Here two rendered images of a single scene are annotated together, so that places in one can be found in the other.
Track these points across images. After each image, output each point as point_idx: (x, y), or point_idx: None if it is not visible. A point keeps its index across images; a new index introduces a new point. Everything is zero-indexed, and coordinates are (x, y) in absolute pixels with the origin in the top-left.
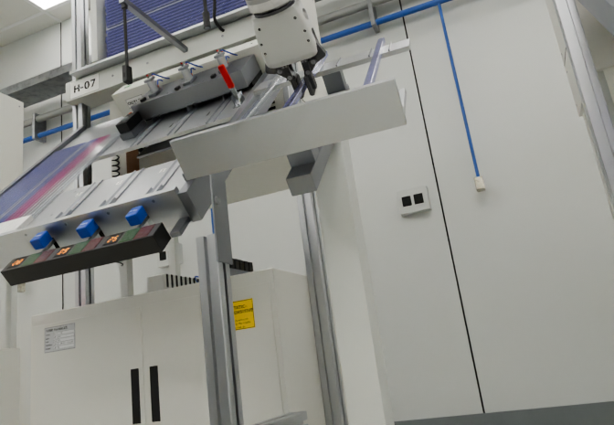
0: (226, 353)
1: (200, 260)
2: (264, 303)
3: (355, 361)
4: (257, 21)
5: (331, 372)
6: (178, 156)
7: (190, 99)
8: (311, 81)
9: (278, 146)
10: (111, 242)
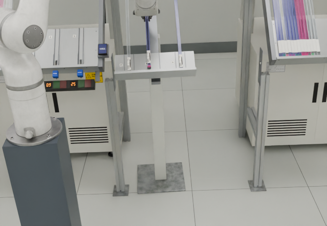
0: (117, 118)
1: (106, 89)
2: (107, 74)
3: (156, 115)
4: (138, 8)
5: (123, 85)
6: (116, 76)
7: None
8: (150, 17)
9: (153, 77)
10: (74, 86)
